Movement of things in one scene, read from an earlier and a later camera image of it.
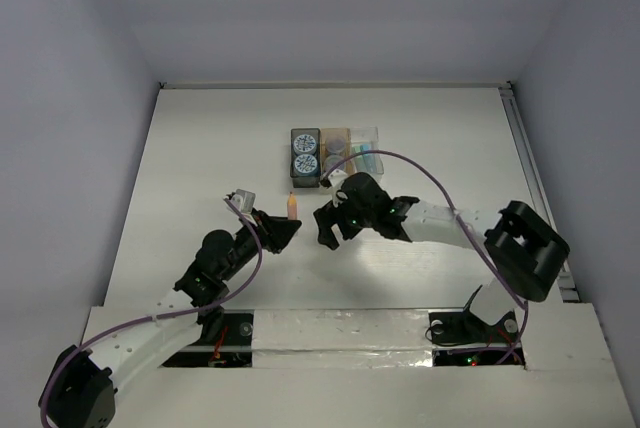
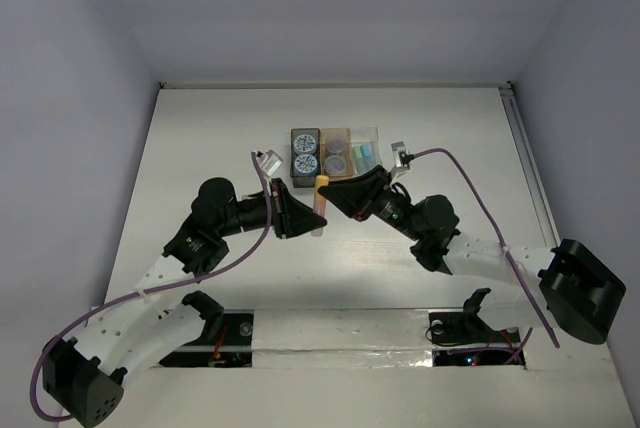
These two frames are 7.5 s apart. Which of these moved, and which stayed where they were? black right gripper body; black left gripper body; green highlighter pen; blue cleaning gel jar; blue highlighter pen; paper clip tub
Moved: black right gripper body; black left gripper body
Stayed: blue highlighter pen; green highlighter pen; paper clip tub; blue cleaning gel jar
